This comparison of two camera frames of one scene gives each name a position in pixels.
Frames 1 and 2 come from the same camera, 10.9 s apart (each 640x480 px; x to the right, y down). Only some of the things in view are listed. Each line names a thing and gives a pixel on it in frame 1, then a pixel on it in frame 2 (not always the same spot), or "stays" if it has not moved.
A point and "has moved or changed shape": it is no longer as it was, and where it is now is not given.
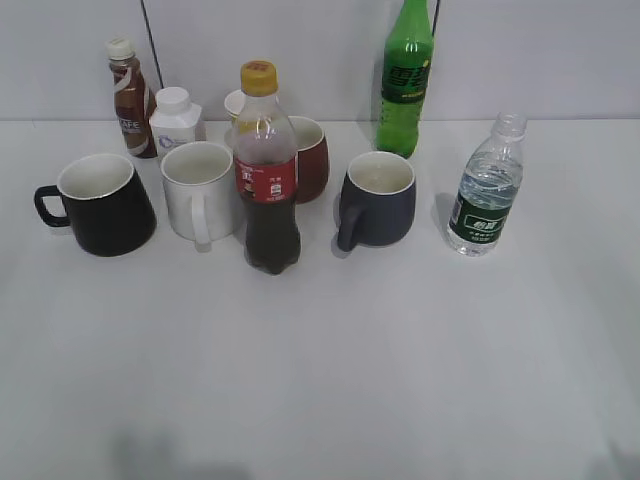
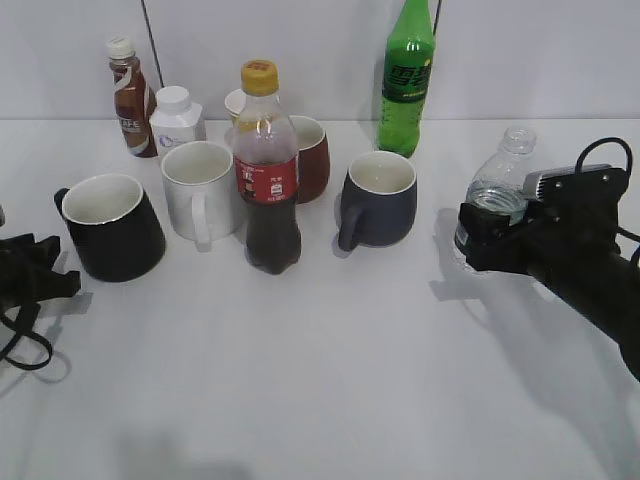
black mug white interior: x=108 y=208 has moved or changed shape
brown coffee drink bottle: x=134 y=101 stays
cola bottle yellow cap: x=265 y=156 stays
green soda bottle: x=406 y=67 stays
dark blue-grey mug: x=377 y=201 stays
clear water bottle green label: x=488 y=189 has moved or changed shape
